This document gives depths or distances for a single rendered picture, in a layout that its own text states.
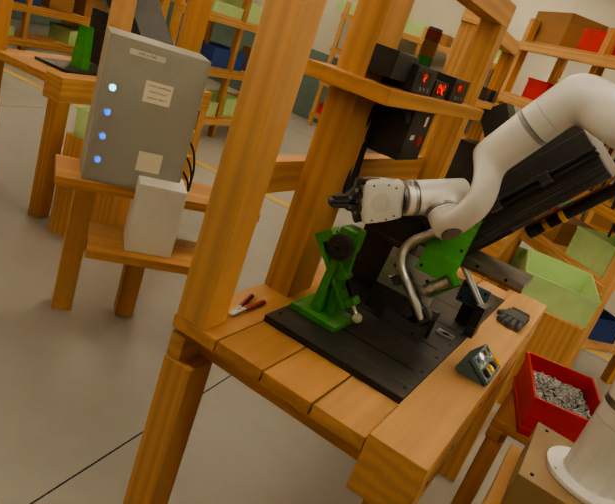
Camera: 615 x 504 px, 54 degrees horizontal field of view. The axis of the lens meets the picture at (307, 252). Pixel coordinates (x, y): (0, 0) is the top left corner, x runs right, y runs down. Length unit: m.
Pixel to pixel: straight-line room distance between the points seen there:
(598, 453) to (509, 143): 0.65
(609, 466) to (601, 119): 0.68
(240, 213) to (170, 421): 0.59
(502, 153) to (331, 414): 0.67
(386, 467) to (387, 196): 0.59
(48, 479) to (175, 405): 0.80
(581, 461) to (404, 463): 0.36
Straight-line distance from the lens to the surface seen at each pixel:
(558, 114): 1.35
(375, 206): 1.39
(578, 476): 1.42
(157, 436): 1.71
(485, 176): 1.38
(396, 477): 1.34
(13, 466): 2.35
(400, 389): 1.52
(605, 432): 1.38
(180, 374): 1.58
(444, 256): 1.82
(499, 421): 1.83
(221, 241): 1.40
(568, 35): 5.73
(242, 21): 7.58
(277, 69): 1.31
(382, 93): 1.51
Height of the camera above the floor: 1.61
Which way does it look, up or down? 19 degrees down
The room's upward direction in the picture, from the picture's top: 19 degrees clockwise
